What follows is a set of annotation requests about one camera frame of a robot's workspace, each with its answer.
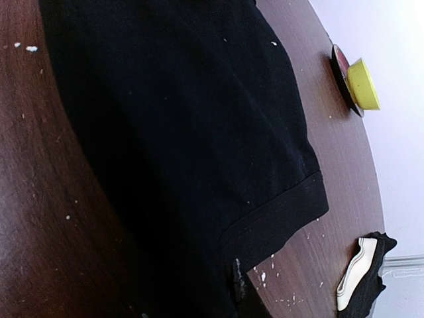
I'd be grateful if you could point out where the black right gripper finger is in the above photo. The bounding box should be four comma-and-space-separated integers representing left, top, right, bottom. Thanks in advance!
230, 258, 265, 318

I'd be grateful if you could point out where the black underwear white trim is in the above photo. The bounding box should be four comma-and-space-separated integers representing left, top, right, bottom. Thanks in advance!
38, 1, 329, 317

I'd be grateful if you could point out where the black underwear beige waistband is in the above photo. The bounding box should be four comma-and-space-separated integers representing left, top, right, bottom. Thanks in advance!
336, 232, 397, 318

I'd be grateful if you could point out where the lime green plastic bowl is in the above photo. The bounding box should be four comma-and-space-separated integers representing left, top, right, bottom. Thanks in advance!
346, 58, 380, 111

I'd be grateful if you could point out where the red floral plate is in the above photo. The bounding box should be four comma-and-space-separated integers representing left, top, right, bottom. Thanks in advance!
331, 44, 364, 118

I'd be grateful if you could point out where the aluminium frame post right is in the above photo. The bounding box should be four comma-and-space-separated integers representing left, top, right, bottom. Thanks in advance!
382, 254, 424, 278

